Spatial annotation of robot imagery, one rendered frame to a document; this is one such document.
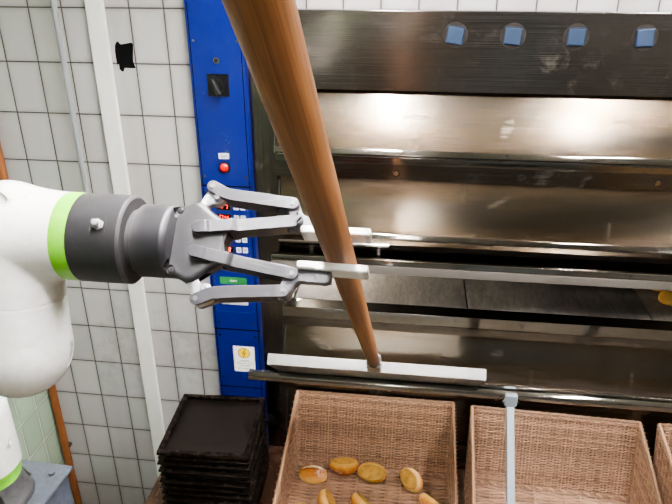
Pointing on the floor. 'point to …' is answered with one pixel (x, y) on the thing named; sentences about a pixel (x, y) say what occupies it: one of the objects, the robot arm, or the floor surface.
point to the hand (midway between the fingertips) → (335, 251)
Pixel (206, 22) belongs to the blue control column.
